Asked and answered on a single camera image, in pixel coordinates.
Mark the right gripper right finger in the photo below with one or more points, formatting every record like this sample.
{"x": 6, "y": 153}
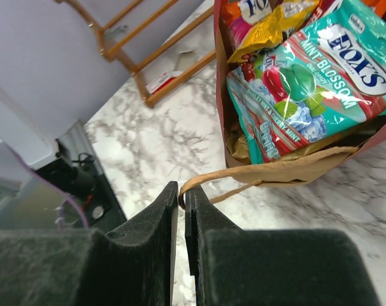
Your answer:
{"x": 234, "y": 266}

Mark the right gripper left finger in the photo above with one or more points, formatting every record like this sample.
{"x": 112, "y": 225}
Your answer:
{"x": 131, "y": 265}

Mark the red paper bag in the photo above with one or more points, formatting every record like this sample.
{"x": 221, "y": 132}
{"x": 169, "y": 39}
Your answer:
{"x": 297, "y": 168}

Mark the teal Fox's mint candy bag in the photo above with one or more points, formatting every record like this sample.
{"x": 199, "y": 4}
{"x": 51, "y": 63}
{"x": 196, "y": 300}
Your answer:
{"x": 324, "y": 79}

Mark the yellow snack packet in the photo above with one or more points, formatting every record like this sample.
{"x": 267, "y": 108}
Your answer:
{"x": 286, "y": 18}

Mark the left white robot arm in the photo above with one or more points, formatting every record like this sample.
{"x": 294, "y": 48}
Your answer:
{"x": 34, "y": 146}

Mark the red white small box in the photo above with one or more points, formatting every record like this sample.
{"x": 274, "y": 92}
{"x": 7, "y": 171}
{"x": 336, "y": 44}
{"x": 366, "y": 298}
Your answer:
{"x": 167, "y": 68}

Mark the orange wooden rack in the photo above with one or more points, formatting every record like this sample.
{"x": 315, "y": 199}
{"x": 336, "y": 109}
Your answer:
{"x": 136, "y": 38}

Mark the orange pink snack packet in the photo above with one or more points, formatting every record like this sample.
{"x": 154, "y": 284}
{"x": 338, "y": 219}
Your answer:
{"x": 240, "y": 16}

